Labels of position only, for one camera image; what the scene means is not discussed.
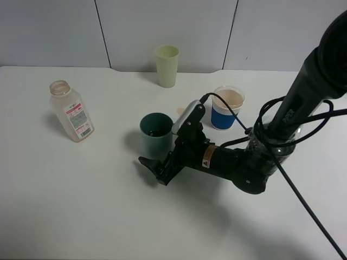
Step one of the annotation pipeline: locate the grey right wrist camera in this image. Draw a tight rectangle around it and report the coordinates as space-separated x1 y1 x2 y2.
171 100 201 135

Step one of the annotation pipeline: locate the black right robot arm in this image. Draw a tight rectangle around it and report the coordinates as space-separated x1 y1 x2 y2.
139 13 346 194

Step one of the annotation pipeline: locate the teal green plastic cup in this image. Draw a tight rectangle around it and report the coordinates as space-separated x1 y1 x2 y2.
139 113 174 160

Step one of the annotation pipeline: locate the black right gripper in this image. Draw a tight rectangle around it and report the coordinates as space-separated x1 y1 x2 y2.
138 105 209 186

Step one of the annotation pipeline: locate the clear plastic drink bottle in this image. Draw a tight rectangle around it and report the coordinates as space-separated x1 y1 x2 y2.
49 80 95 142

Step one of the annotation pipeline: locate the pale yellow plastic cup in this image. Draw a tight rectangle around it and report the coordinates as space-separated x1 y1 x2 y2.
155 45 179 88

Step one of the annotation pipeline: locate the blue sleeved paper cup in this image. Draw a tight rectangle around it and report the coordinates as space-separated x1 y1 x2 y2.
211 86 245 131

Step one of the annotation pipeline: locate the black right camera cable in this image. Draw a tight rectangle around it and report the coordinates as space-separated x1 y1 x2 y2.
200 92 347 260

